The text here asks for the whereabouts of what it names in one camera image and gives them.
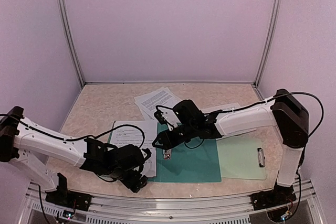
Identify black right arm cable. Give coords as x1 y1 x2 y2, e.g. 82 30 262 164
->
272 91 325 138

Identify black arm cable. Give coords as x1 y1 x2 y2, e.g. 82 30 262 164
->
272 91 325 138
0 113 146 148

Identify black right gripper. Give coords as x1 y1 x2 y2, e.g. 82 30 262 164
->
152 121 197 150

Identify front aluminium rail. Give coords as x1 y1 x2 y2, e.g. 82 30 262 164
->
17 180 325 223

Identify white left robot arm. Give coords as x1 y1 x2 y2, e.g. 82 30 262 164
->
1 106 151 206

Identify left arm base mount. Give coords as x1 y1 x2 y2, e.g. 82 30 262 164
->
45 173 92 211

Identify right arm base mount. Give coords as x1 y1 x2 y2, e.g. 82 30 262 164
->
250 182 297 210

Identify metal folder clip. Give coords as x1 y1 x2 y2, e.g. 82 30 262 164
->
163 149 172 160

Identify aluminium frame post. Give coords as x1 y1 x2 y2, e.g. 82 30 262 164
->
254 0 281 89
57 0 86 89

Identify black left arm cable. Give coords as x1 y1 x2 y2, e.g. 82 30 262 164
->
0 113 146 148

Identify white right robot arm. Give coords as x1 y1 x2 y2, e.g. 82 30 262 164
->
152 89 309 205

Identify left aluminium frame post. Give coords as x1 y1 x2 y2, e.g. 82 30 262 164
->
57 0 86 89

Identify printed paper sheet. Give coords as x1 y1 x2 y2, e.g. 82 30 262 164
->
108 121 157 178

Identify dark green folder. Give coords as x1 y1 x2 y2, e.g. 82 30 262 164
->
149 137 222 183

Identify blank white paper sheet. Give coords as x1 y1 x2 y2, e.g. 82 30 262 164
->
201 103 240 114

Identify printed paper stack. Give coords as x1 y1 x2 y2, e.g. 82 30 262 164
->
134 88 182 121

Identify light green clipboard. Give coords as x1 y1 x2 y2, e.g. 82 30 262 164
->
216 136 266 180

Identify right aluminium frame post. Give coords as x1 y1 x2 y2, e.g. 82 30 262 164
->
254 0 281 89

